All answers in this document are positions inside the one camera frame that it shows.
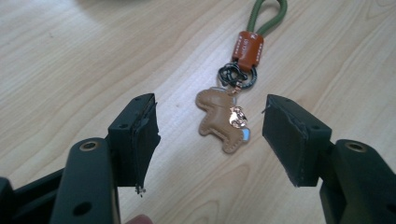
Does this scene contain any green cord leather horse keychain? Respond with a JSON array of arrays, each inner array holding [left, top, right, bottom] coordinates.
[[194, 0, 289, 155]]

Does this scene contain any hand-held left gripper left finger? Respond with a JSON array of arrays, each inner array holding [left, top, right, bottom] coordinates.
[[106, 92, 162, 196]]

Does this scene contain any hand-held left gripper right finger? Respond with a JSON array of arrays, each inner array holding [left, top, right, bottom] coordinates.
[[262, 93, 333, 188]]

